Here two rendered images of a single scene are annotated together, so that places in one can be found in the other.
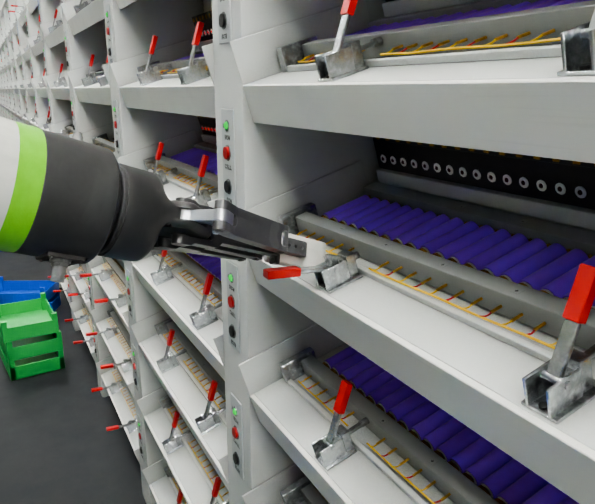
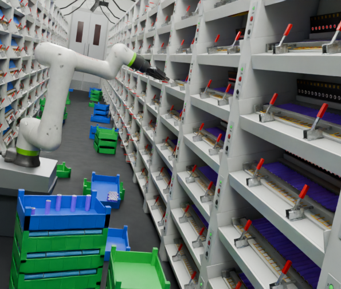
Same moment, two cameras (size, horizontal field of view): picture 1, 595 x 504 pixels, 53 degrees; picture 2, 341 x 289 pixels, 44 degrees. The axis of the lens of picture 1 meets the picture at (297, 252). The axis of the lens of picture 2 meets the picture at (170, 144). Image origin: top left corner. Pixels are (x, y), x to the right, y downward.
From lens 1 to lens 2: 206 cm
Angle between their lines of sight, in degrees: 15
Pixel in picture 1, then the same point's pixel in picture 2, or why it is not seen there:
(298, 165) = (177, 71)
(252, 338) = (163, 103)
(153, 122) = (160, 65)
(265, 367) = (164, 110)
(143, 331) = (144, 123)
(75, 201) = (137, 61)
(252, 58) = (172, 50)
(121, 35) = (156, 40)
